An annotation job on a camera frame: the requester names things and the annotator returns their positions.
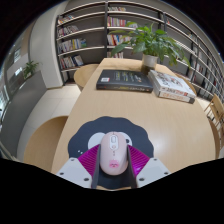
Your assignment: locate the red-and-white spine book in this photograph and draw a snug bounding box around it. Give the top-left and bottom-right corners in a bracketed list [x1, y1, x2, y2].
[152, 83, 196, 105]

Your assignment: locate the black hardcover book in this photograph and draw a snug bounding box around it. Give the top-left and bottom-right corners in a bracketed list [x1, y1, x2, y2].
[95, 69, 154, 93]

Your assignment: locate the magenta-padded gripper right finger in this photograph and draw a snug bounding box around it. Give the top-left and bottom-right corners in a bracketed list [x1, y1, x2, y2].
[125, 143, 172, 189]

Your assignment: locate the green potted plant white pot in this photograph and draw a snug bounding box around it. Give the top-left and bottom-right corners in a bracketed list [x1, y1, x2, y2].
[109, 21, 192, 75]

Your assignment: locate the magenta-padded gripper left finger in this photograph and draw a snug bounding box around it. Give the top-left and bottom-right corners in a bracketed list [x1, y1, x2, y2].
[55, 143, 102, 190]

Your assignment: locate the pale pink computer mouse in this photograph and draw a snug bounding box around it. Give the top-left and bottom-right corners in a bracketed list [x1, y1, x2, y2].
[99, 131, 129, 176]

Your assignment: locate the small distant potted plant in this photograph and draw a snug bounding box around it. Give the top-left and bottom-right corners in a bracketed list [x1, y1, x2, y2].
[22, 60, 40, 80]

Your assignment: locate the rounded-back wooden chair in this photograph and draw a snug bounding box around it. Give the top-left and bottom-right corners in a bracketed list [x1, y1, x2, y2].
[73, 63, 101, 92]
[23, 115, 70, 173]

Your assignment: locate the white illustrated cover book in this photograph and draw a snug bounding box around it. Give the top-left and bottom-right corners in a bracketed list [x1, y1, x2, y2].
[147, 69, 198, 99]

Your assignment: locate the dark cartoon-eyed mouse pad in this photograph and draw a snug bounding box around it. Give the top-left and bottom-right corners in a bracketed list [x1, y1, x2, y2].
[67, 115, 155, 191]

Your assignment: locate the grey bookshelf unit with books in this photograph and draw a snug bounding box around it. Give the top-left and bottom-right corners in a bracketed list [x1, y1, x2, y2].
[54, 0, 224, 101]

